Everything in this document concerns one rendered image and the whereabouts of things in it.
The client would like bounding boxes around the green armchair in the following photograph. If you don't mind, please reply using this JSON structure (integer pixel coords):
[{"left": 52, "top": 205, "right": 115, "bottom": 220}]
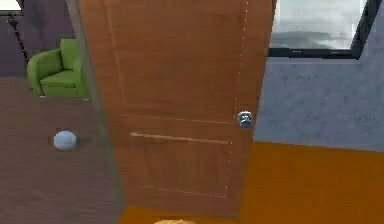
[{"left": 27, "top": 38, "right": 91, "bottom": 100}]

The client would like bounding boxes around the flaky gold brown bread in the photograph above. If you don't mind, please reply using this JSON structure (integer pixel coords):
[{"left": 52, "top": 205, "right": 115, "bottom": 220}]
[{"left": 153, "top": 218, "right": 198, "bottom": 224}]

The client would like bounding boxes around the black floor lamp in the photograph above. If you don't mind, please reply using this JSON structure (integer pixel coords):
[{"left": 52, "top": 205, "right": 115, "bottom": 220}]
[{"left": 7, "top": 13, "right": 31, "bottom": 66}]

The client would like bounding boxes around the brown wooden room door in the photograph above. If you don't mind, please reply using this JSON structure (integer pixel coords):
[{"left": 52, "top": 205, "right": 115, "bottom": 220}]
[{"left": 79, "top": 0, "right": 278, "bottom": 221}]

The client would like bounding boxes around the black framed window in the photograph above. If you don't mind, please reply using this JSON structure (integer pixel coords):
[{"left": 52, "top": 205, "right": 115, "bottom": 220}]
[{"left": 267, "top": 0, "right": 383, "bottom": 61}]

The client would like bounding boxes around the silver round door knob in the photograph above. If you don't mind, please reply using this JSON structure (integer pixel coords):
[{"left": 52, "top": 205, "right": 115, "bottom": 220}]
[{"left": 236, "top": 110, "right": 254, "bottom": 130}]

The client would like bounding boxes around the bright white window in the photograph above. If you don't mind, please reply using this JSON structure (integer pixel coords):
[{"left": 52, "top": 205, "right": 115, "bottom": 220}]
[{"left": 0, "top": 0, "right": 24, "bottom": 16}]

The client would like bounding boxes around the pale blue ball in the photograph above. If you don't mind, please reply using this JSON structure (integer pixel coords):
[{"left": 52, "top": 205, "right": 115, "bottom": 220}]
[{"left": 53, "top": 130, "right": 78, "bottom": 151}]

